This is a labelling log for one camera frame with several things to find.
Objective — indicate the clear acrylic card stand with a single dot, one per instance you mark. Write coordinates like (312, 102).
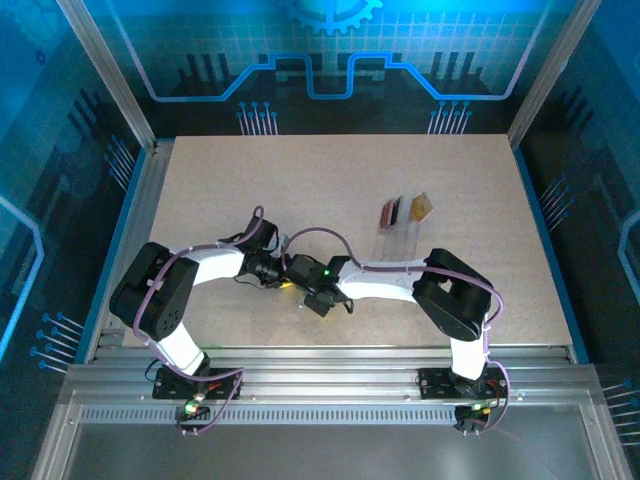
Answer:
(395, 245)

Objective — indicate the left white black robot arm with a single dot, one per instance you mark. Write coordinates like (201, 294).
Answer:
(215, 267)

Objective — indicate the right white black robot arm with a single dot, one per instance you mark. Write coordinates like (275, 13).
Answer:
(380, 285)

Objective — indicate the red credit card stack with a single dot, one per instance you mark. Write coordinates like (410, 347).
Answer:
(388, 215)

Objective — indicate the black credit card stack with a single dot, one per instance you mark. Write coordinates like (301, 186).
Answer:
(398, 210)

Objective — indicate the gold credit card stack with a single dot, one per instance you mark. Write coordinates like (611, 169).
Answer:
(422, 207)

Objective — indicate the small LED circuit board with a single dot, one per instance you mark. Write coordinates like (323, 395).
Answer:
(192, 410)
(472, 412)

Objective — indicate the grey metal panel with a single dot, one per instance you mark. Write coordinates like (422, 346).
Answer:
(320, 455)

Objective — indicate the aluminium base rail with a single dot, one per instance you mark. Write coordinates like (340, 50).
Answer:
(325, 375)

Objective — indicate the aluminium side rail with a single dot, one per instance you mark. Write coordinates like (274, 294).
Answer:
(145, 200)

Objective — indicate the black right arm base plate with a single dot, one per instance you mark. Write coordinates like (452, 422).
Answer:
(432, 385)

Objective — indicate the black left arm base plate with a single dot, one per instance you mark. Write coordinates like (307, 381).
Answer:
(167, 387)

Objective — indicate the aluminium frame post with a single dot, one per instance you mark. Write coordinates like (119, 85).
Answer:
(107, 75)
(555, 70)

